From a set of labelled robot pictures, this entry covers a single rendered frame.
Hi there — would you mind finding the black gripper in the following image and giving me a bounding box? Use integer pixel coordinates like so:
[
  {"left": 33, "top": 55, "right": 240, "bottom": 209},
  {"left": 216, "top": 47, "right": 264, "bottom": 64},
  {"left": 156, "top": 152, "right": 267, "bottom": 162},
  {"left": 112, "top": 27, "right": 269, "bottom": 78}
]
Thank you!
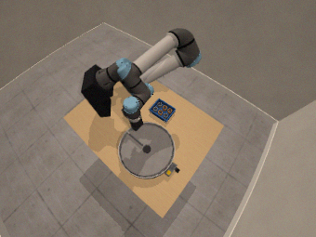
[{"left": 122, "top": 108, "right": 143, "bottom": 131}]

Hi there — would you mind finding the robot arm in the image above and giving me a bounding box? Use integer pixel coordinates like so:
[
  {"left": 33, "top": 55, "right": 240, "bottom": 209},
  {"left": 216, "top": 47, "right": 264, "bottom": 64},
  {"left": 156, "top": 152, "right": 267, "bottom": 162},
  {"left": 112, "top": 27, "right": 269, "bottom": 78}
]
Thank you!
[{"left": 96, "top": 28, "right": 202, "bottom": 119}]

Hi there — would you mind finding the blue rectangular crate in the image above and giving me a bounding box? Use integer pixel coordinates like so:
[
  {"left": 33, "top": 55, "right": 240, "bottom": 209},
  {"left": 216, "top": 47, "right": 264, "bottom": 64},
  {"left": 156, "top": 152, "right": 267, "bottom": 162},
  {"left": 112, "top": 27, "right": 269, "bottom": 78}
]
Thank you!
[{"left": 150, "top": 99, "right": 176, "bottom": 123}]

